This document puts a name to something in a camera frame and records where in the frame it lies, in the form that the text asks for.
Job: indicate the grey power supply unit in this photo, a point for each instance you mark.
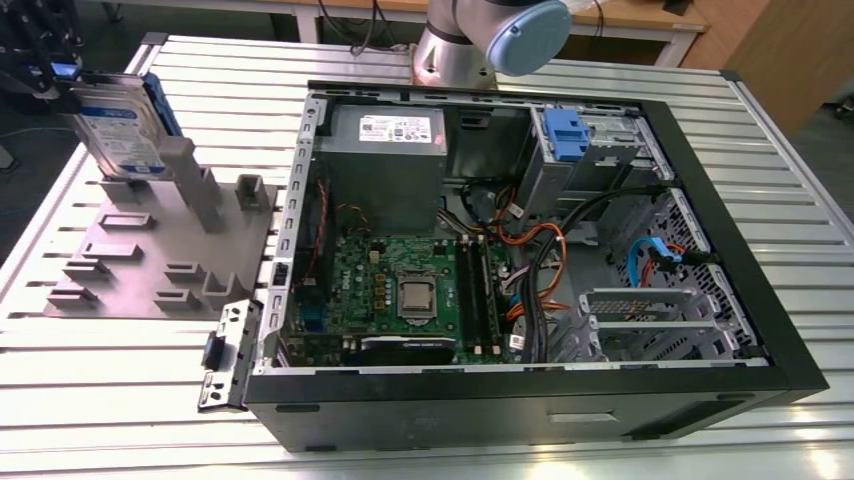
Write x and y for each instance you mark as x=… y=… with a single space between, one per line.
x=381 y=175

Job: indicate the metal optical drive cage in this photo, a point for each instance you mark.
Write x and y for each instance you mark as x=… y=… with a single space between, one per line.
x=568 y=185

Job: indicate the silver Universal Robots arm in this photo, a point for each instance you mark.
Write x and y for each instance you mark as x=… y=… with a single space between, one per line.
x=454 y=65

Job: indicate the wooden desk white frame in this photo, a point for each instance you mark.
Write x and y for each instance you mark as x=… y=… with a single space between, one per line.
x=641 y=15

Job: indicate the silver CPU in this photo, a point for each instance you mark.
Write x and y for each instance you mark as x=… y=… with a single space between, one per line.
x=417 y=296

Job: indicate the hard disk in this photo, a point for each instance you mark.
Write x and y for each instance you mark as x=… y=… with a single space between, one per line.
x=121 y=140

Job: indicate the grey parts rack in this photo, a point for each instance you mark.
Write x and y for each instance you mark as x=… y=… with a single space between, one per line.
x=167 y=240

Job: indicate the metal disk bay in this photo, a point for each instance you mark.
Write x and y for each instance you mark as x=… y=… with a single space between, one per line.
x=641 y=324

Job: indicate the brown wooden cabinet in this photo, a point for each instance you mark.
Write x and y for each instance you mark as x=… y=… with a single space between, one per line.
x=788 y=50

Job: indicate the black open PC case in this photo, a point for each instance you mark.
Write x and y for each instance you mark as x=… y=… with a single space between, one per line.
x=467 y=410

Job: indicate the CPU socket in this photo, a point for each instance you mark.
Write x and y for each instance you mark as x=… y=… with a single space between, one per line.
x=419 y=320

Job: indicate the green motherboard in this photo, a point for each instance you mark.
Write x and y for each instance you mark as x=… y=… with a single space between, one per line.
x=361 y=280

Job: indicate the black graphics card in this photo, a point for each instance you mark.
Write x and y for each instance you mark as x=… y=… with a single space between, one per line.
x=401 y=350

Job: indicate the blue drive latch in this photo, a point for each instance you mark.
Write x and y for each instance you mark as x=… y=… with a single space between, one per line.
x=564 y=132

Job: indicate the metal card retention bracket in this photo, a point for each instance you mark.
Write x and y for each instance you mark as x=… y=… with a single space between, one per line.
x=243 y=350

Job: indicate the black RAM slot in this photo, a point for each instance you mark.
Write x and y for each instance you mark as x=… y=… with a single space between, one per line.
x=469 y=295
x=489 y=300

